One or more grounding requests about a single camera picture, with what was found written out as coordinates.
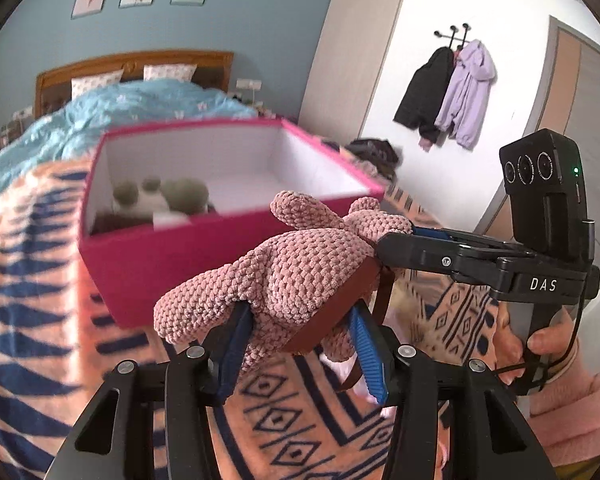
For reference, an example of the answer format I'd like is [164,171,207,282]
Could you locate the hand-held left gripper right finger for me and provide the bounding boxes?
[347,305,556,480]

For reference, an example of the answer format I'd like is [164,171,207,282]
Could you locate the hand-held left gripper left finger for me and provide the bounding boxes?
[45,302,256,480]

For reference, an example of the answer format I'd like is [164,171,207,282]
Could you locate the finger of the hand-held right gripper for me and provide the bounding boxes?
[412,226,527,258]
[375,232,518,288]

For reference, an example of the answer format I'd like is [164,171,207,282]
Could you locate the pink knitted plush toy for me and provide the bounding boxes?
[153,191,413,373]

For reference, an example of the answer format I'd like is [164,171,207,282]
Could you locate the pink cardboard box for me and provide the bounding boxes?
[78,119,386,330]

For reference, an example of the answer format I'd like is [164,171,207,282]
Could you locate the person's right forearm pink sleeve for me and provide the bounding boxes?
[529,347,600,473]

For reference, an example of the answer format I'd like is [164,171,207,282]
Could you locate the person's right hand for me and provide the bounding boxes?
[495,305,582,377]

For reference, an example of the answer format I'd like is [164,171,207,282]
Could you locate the dark clothes pile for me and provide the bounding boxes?
[345,138,402,181]

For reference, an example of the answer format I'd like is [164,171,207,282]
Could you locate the beige grey door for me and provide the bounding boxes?
[480,17,600,261]

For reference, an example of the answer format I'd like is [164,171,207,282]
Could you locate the black jacket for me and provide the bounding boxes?
[393,47,453,144]

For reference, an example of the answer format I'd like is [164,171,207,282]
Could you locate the purple hoodie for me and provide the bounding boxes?
[434,39,497,151]

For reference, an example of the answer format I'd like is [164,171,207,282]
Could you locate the green and white plush toy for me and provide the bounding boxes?
[111,175,215,223]

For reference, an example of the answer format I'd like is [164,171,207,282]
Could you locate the beige wardrobe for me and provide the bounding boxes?
[300,0,413,136]

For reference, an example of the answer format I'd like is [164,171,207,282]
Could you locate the orange blue patterned blanket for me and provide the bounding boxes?
[0,157,531,480]

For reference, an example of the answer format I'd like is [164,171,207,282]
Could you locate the light blue duvet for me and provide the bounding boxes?
[0,81,258,211]

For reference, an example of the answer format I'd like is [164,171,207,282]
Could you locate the white patterned pillow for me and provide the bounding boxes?
[71,70,125,101]
[143,63,198,82]

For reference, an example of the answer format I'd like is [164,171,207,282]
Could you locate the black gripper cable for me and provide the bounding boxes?
[495,219,597,378]

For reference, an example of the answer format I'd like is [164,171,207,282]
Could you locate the black wall coat rack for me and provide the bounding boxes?
[433,23,471,52]

